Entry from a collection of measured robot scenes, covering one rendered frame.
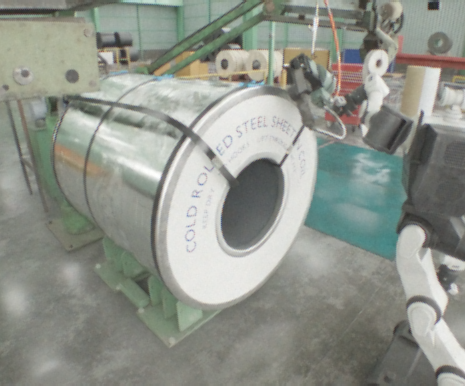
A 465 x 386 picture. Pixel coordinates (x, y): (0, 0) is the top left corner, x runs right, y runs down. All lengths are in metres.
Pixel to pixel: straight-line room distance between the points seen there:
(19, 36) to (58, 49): 0.06
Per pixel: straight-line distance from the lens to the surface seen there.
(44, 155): 3.64
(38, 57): 0.62
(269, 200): 1.90
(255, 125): 1.48
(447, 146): 1.11
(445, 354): 1.67
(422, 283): 1.49
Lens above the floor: 1.54
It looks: 25 degrees down
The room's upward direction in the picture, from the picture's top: straight up
